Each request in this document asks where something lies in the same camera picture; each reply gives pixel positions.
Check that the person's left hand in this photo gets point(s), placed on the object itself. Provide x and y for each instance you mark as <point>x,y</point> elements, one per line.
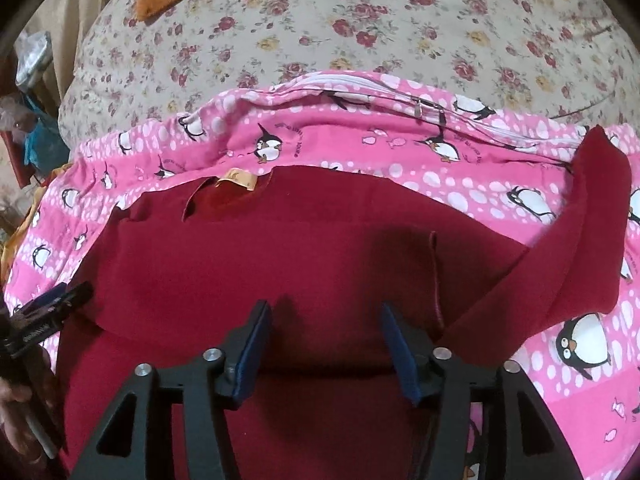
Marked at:
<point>17,430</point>

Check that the clear plastic bag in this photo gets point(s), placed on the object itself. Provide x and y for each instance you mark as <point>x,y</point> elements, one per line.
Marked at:
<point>35,57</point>

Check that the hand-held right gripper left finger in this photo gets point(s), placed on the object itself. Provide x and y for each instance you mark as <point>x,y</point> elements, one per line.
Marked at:
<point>250,360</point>

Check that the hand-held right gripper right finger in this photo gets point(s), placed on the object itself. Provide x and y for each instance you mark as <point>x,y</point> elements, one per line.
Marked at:
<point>401,360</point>

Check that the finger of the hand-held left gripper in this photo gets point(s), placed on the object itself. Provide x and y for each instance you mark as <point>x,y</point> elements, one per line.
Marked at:
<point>65,302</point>

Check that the dark red sweater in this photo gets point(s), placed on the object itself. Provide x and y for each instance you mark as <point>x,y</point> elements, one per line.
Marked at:
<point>310,240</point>

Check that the floral bed sheet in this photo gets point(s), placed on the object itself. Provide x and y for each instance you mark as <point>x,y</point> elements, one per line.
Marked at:
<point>375,25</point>

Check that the beige curtain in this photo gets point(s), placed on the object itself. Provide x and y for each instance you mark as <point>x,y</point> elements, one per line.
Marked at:
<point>75,5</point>

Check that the pink penguin print blanket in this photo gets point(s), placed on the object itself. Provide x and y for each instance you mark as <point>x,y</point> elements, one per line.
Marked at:
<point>450,125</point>

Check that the yellow cloth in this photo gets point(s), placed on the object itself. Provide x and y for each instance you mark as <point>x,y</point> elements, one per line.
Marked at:
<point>15,240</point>

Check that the blue plastic bag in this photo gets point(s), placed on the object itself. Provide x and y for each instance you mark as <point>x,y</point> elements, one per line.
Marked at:
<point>45,135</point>

